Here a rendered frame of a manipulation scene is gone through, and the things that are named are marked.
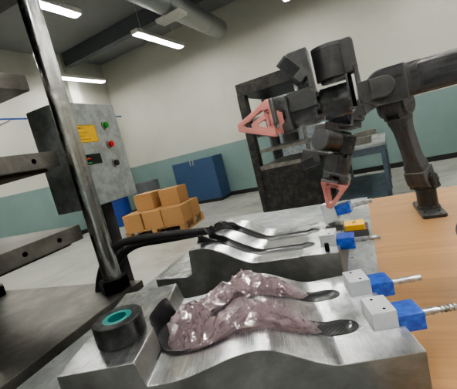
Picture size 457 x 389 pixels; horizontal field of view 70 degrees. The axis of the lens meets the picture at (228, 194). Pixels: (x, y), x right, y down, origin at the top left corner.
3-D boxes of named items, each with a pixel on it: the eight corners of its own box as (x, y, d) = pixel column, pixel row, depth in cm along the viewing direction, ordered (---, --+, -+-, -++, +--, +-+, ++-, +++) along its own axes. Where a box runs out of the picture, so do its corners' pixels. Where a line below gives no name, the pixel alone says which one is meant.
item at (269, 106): (229, 110, 60) (279, 94, 56) (241, 111, 66) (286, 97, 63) (238, 147, 60) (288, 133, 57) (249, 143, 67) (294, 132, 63)
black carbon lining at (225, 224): (321, 234, 92) (314, 202, 90) (315, 256, 77) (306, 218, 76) (212, 247, 105) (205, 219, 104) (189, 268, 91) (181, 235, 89)
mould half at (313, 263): (349, 247, 96) (340, 203, 94) (346, 290, 72) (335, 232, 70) (201, 262, 115) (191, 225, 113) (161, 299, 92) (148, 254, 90)
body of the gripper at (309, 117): (274, 98, 58) (316, 85, 55) (284, 101, 68) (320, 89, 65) (282, 133, 59) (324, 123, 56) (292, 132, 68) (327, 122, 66)
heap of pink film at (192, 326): (306, 288, 65) (298, 252, 64) (326, 341, 47) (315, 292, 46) (182, 312, 68) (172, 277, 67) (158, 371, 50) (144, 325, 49)
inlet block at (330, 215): (375, 208, 90) (368, 190, 90) (374, 211, 86) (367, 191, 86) (329, 220, 96) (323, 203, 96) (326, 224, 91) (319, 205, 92)
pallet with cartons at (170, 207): (204, 218, 619) (194, 180, 609) (186, 231, 542) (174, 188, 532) (150, 227, 659) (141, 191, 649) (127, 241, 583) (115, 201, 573)
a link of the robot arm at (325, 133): (333, 147, 80) (333, 99, 80) (308, 151, 87) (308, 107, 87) (363, 151, 86) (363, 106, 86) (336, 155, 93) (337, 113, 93)
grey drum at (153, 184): (167, 211, 823) (157, 177, 811) (168, 214, 766) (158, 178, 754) (143, 218, 811) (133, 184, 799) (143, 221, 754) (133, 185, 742)
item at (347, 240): (381, 244, 76) (377, 222, 76) (383, 252, 72) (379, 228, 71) (324, 249, 81) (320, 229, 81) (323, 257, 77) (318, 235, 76)
